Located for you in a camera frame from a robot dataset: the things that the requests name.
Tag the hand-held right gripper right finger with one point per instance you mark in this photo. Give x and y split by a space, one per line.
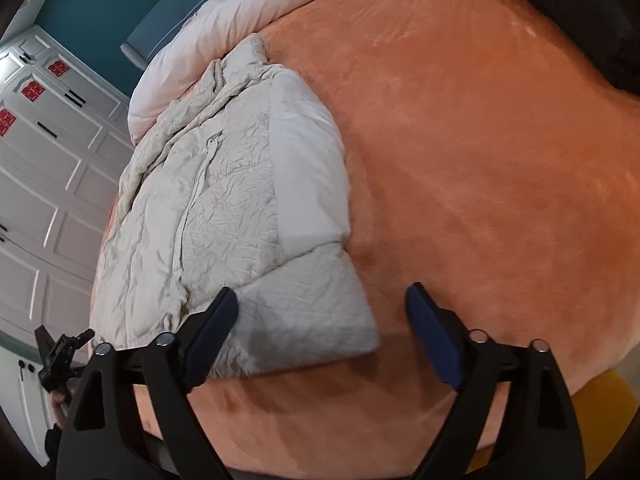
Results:
435 340

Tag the yellow stool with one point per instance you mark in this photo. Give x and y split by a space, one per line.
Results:
605 410

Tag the white puffer jacket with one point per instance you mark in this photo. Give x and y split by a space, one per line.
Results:
235 200

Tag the red paper decoration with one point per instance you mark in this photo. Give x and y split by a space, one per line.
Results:
58 68
33 90
5 122

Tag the orange plush bed blanket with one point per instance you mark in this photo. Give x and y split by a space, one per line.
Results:
480 175

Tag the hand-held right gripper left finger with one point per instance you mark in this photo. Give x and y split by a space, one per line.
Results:
215 332

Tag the person's left hand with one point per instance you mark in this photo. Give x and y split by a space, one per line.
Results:
61 405

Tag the blue upholstered headboard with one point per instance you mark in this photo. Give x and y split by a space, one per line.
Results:
155 25

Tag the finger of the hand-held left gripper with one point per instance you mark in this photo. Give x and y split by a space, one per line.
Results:
75 340
42 342

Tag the black puffer jacket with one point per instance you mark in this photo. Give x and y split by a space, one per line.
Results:
575 10

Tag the pale pink duvet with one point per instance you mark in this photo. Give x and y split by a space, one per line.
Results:
220 25

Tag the white panelled wardrobe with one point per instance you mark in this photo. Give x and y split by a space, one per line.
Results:
55 195

